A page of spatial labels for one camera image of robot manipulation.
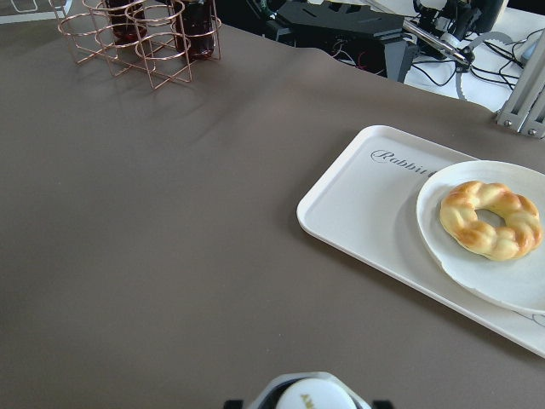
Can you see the white round plate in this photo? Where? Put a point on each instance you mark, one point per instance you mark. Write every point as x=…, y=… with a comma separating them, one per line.
x=517, y=285

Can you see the tea bottle white cap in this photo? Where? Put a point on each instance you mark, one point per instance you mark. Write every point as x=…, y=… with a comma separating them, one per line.
x=308, y=390

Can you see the aluminium frame post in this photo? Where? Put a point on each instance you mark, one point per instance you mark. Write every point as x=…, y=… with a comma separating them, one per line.
x=523, y=111

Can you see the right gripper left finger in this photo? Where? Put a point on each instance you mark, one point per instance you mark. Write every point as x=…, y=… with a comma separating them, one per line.
x=233, y=404

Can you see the copper wire bottle rack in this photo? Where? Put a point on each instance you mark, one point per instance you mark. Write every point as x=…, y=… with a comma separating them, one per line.
x=89, y=36

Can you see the white serving tray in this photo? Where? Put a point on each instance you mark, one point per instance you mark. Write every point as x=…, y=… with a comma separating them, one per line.
x=365, y=206

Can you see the braided ring bread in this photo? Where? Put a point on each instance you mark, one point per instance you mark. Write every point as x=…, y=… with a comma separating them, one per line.
x=491, y=220

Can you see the tea bottle in rack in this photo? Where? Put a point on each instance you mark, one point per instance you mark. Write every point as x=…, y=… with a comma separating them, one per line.
x=123, y=15
x=195, y=20

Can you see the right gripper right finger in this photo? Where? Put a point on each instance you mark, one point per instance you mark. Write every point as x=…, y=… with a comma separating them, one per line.
x=381, y=404

